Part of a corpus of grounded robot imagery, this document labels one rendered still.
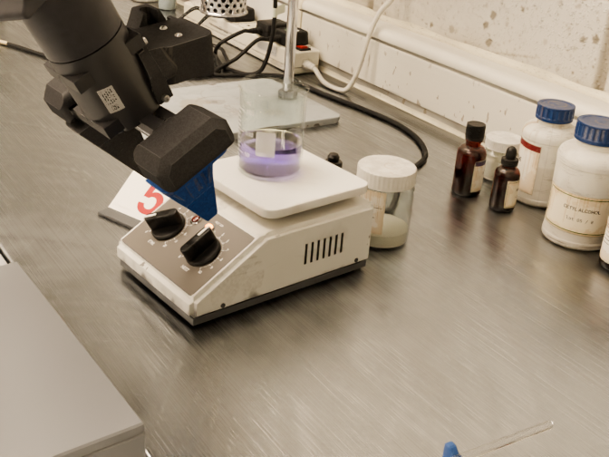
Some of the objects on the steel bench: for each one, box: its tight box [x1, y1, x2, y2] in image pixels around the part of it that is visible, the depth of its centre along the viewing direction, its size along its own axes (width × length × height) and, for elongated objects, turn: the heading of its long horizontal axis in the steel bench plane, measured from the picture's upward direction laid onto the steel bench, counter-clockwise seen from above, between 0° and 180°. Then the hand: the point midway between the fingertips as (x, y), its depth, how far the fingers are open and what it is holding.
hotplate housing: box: [117, 188, 374, 326], centre depth 80 cm, size 22×13×8 cm, turn 121°
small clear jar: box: [483, 131, 521, 182], centre depth 105 cm, size 5×5×5 cm
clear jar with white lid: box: [356, 155, 417, 250], centre depth 87 cm, size 6×6×8 cm
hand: (161, 164), depth 67 cm, fingers open, 9 cm apart
